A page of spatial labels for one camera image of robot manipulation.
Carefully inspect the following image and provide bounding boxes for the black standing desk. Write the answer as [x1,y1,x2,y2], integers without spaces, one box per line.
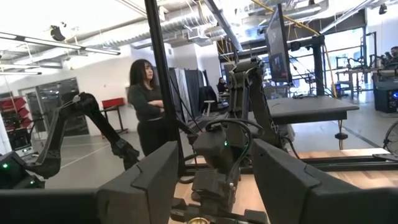
[266,95,361,150]

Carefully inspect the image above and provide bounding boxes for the black computer monitor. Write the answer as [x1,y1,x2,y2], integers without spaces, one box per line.
[264,3,294,84]

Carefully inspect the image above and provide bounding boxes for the black floor fan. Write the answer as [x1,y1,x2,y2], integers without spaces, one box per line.
[382,119,398,156]

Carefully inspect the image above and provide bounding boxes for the black ceiling spotlight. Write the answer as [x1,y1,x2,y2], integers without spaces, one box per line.
[49,24,66,42]

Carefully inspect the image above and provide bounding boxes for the small black stand table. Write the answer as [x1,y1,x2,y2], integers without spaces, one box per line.
[99,105,129,135]

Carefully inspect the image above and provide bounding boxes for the person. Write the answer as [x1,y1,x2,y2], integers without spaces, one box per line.
[388,45,398,63]
[126,58,177,157]
[216,77,228,93]

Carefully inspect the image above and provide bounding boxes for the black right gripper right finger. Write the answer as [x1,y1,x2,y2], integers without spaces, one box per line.
[251,138,398,224]

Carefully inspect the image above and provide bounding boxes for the black aluminium rig frame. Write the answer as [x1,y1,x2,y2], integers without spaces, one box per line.
[144,0,398,175]

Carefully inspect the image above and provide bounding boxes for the workbench with robot equipment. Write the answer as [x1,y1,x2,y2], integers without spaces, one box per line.
[334,46,398,94]

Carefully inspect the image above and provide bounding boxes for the dark office chair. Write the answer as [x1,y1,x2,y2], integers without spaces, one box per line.
[198,85,229,116]

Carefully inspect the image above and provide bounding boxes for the red toolbox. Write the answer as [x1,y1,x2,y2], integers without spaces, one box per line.
[101,97,125,109]

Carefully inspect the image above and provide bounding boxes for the shelf with red bins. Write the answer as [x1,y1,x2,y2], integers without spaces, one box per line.
[0,96,32,150]

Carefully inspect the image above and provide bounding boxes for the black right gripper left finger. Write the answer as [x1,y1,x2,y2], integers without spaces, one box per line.
[0,141,180,224]

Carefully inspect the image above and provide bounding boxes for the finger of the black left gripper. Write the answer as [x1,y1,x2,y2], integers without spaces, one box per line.
[170,197,195,222]
[243,208,271,224]

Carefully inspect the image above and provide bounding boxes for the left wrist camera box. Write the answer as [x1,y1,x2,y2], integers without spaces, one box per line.
[192,126,233,175]

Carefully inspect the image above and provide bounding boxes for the black monitor stand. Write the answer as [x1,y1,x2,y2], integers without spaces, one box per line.
[287,34,326,96]

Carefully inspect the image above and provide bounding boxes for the long ceiling light bar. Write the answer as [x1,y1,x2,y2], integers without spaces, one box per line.
[0,30,121,57]

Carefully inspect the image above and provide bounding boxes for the black box with green lights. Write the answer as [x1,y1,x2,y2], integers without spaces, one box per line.
[0,151,46,190]

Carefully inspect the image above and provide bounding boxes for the black computer with blue light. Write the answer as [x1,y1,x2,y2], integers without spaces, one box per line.
[373,79,398,113]

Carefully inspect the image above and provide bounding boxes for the dark curtain partition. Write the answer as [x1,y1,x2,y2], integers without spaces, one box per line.
[169,67,209,122]

